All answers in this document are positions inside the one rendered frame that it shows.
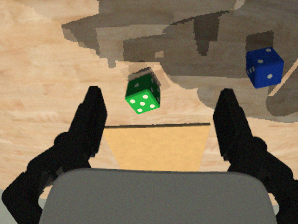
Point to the dark blue die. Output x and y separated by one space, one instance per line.
264 67

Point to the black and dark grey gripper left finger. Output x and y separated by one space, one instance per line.
71 150

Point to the tan flat mat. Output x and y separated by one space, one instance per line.
175 147

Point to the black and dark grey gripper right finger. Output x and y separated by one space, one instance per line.
248 154

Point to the green die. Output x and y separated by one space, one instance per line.
143 94

